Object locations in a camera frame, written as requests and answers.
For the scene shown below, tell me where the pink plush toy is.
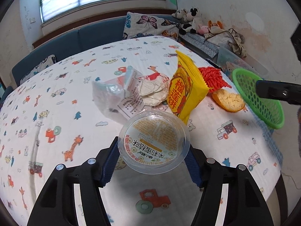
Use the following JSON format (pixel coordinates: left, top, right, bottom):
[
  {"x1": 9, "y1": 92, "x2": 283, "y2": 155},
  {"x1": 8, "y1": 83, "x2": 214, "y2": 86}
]
[{"x1": 196, "y1": 25, "x2": 210, "y2": 35}]

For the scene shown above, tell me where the butterfly print pillow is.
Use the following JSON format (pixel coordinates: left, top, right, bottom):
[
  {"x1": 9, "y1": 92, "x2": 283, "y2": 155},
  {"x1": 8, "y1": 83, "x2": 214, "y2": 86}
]
[{"x1": 122, "y1": 12, "x2": 180, "y2": 41}]

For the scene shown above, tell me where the small butterfly cushion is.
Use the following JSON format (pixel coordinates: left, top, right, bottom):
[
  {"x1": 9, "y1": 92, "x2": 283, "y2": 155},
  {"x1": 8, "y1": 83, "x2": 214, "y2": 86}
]
[{"x1": 20, "y1": 55, "x2": 57, "y2": 85}]

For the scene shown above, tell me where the right gloved hand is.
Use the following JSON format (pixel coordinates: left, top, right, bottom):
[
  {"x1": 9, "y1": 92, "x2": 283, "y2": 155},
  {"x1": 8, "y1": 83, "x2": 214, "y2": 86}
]
[{"x1": 297, "y1": 107, "x2": 301, "y2": 157}]

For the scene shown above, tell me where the printed white table cloth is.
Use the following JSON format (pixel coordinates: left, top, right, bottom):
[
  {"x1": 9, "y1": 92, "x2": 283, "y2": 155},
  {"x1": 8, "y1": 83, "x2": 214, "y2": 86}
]
[{"x1": 1, "y1": 37, "x2": 283, "y2": 225}]

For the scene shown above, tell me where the blue sofa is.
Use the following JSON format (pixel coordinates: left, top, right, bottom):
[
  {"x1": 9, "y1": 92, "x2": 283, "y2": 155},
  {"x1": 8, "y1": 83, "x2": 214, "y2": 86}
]
[{"x1": 9, "y1": 16, "x2": 125, "y2": 88}]

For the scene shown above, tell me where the black handheld game console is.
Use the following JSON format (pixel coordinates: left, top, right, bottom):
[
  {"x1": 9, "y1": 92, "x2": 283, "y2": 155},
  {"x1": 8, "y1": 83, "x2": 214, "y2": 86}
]
[{"x1": 205, "y1": 58, "x2": 222, "y2": 70}]

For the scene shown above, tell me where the crumpled white paper wrapper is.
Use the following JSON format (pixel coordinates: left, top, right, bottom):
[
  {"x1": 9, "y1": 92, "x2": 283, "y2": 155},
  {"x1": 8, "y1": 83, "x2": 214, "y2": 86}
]
[{"x1": 139, "y1": 73, "x2": 170, "y2": 107}]

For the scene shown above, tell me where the cow plush toy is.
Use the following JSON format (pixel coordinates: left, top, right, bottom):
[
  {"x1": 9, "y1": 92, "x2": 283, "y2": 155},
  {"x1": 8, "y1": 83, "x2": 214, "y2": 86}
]
[{"x1": 179, "y1": 8, "x2": 203, "y2": 35}]

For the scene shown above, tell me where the beige printed cloth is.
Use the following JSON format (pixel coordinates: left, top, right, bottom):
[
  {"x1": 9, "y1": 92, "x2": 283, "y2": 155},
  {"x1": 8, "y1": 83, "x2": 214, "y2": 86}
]
[{"x1": 204, "y1": 28, "x2": 247, "y2": 58}]

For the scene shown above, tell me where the grey plush toy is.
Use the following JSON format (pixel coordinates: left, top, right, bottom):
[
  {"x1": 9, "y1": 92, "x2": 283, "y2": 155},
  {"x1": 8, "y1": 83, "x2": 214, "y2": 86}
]
[{"x1": 171, "y1": 9, "x2": 187, "y2": 20}]

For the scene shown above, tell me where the clear plastic toy bin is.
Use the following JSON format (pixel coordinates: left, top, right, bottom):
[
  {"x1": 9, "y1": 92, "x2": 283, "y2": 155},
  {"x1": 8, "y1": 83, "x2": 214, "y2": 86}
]
[{"x1": 216, "y1": 47, "x2": 269, "y2": 79}]

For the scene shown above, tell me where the orange fox plush toy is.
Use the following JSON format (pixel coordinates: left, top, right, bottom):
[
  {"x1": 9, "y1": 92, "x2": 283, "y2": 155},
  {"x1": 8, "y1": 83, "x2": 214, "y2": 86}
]
[{"x1": 208, "y1": 21, "x2": 224, "y2": 34}]

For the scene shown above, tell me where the green plastic mesh basket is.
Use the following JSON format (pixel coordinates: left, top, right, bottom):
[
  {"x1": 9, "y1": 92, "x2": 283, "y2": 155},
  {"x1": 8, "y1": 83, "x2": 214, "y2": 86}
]
[{"x1": 232, "y1": 68, "x2": 285, "y2": 130}]

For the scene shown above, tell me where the yellow snack bag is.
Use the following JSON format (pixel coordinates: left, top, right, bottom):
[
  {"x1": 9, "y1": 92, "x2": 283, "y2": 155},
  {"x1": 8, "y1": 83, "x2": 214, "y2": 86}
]
[{"x1": 167, "y1": 50, "x2": 209, "y2": 124}]

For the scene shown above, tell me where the clear plastic bag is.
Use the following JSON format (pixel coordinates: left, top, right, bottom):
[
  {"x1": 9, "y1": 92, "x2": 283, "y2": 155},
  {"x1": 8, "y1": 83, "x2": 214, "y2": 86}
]
[{"x1": 92, "y1": 66, "x2": 146, "y2": 124}]

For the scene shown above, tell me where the clear jelly cup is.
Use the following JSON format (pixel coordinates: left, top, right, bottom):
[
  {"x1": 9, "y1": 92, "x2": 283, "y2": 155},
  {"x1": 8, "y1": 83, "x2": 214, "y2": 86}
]
[{"x1": 118, "y1": 110, "x2": 190, "y2": 175}]

